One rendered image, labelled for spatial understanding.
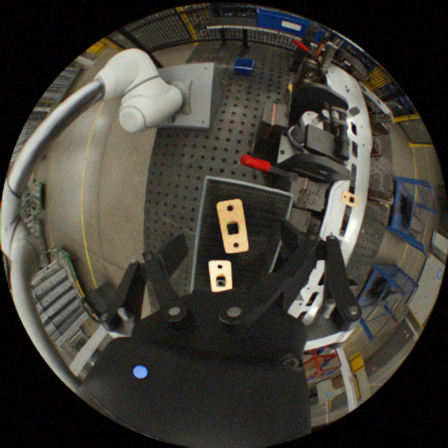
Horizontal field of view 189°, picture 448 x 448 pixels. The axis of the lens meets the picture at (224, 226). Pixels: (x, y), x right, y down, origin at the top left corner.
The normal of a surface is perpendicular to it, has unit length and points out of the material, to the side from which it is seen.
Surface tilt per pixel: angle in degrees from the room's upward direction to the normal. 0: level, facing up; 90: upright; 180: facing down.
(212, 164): 0
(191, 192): 0
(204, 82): 45
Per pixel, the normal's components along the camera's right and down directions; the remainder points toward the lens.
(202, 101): -0.23, 0.84
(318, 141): -0.10, 0.26
